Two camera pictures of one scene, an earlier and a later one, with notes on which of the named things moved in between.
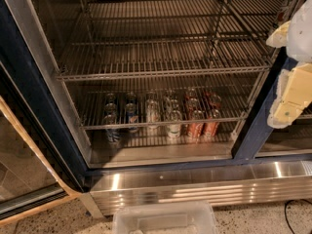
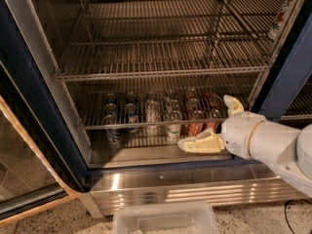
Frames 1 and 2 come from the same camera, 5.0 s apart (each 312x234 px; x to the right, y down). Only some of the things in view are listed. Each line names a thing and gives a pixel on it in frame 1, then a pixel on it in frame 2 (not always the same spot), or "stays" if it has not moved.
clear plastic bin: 168,217 stays
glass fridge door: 27,181 stays
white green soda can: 174,130 stays
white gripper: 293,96 to 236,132
